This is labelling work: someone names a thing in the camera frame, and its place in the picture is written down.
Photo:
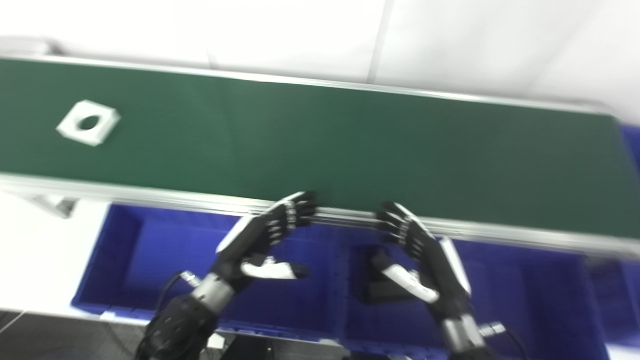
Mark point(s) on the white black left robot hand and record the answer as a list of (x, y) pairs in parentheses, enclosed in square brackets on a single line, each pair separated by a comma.
[(255, 235)]

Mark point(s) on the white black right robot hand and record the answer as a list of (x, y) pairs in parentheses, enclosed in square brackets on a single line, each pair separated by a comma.
[(440, 270)]

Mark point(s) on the white square part with hole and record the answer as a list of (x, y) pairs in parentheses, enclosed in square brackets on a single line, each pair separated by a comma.
[(102, 127)]

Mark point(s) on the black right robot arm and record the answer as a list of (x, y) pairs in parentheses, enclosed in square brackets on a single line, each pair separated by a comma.
[(462, 335)]

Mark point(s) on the black angled part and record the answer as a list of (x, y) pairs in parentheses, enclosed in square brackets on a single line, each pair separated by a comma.
[(380, 290)]

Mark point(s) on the blue plastic bin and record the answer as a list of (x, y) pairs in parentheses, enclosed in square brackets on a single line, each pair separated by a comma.
[(525, 300), (620, 295), (150, 255)]

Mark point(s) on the green conveyor belt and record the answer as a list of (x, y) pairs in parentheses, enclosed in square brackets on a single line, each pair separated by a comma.
[(150, 192), (320, 145)]

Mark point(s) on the black robot torso part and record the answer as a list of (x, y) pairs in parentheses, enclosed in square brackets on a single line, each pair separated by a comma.
[(245, 350)]

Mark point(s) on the aluminium conveyor leg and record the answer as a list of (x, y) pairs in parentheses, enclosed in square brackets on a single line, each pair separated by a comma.
[(55, 204)]

